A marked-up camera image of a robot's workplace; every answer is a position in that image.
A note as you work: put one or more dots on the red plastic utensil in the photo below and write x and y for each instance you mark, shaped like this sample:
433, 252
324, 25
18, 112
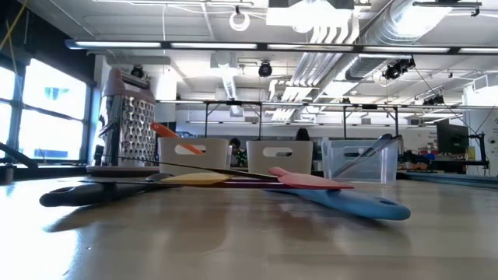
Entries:
311, 180

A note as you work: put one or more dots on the orange plastic utensil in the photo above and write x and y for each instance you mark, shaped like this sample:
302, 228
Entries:
161, 130

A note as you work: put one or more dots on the blue silicone spatula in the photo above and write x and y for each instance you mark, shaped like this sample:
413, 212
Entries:
358, 206

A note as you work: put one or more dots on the iridescent metal knife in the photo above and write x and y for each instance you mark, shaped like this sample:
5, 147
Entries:
383, 141

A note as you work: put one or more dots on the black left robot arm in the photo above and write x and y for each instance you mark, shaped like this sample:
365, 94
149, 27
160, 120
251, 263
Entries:
19, 155

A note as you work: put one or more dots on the person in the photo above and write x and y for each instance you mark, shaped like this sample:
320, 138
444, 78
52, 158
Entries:
302, 135
235, 144

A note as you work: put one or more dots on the white plastic bin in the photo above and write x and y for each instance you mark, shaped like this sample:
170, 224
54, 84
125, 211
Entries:
214, 159
299, 155

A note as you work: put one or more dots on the clear plastic bin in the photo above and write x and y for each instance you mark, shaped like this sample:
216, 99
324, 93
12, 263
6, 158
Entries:
389, 171

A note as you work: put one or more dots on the black computer monitor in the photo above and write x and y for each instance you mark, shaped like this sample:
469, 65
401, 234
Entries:
451, 138

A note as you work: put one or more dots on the large window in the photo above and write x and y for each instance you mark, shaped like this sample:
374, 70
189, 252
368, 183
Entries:
50, 97

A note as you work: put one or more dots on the black rig camera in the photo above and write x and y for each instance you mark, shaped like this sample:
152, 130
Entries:
137, 72
433, 100
397, 69
265, 70

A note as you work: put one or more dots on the black background workstation frame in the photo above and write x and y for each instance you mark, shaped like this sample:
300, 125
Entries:
369, 106

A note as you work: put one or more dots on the LED light bar frame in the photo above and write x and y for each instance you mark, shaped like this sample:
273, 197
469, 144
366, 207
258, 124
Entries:
116, 44

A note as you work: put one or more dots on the silver ventilation duct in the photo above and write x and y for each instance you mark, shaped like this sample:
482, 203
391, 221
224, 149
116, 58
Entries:
408, 23

